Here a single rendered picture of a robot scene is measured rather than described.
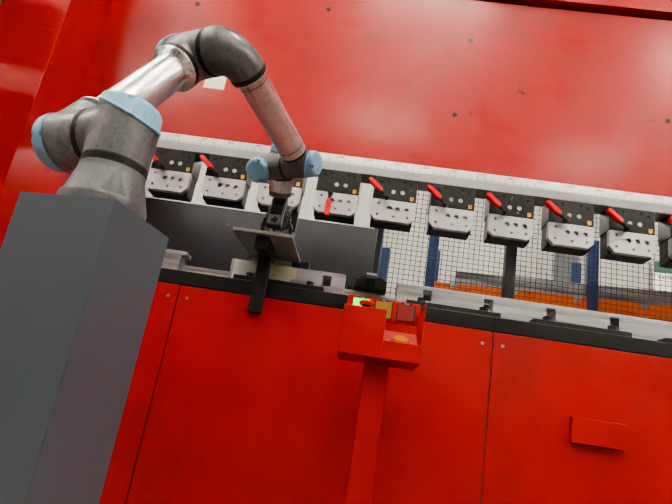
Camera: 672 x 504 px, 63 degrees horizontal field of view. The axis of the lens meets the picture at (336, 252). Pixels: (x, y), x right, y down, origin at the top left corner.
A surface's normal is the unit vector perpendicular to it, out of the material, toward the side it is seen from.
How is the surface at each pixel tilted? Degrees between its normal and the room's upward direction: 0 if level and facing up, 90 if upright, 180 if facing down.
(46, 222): 90
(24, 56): 90
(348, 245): 90
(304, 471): 90
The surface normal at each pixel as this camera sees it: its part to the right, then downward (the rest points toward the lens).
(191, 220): -0.03, -0.30
